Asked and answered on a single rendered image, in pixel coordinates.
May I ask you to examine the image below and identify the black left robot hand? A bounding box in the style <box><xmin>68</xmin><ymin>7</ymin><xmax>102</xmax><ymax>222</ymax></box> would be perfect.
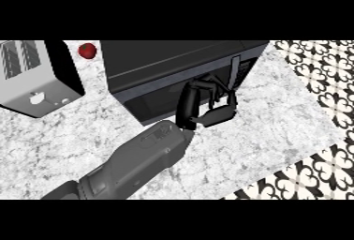
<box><xmin>175</xmin><ymin>73</ymin><xmax>239</xmax><ymax>131</ymax></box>

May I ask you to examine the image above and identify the dark microwave door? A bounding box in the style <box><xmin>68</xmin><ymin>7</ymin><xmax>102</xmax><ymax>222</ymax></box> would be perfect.
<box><xmin>110</xmin><ymin>57</ymin><xmax>242</xmax><ymax>128</ymax></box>

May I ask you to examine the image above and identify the black microwave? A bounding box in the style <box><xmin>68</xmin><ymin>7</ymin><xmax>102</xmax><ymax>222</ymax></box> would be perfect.
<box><xmin>99</xmin><ymin>40</ymin><xmax>272</xmax><ymax>128</ymax></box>

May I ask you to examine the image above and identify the red tomato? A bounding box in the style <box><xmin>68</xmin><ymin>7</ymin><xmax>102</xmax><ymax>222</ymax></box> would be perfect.
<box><xmin>77</xmin><ymin>42</ymin><xmax>101</xmax><ymax>60</ymax></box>

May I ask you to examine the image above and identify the silver and black toaster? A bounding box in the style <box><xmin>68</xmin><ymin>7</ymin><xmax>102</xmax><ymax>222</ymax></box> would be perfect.
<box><xmin>0</xmin><ymin>40</ymin><xmax>87</xmax><ymax>119</ymax></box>

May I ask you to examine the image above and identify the grey microwave door handle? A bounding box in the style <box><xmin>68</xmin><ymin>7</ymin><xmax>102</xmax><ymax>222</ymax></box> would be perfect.
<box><xmin>229</xmin><ymin>54</ymin><xmax>242</xmax><ymax>90</ymax></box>

